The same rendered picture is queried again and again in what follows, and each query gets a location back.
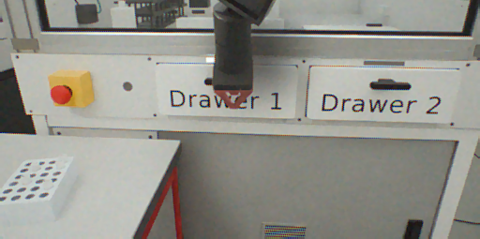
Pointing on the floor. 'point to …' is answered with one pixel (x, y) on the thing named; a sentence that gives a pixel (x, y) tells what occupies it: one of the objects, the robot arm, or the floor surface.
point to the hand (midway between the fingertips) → (233, 98)
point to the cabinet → (302, 175)
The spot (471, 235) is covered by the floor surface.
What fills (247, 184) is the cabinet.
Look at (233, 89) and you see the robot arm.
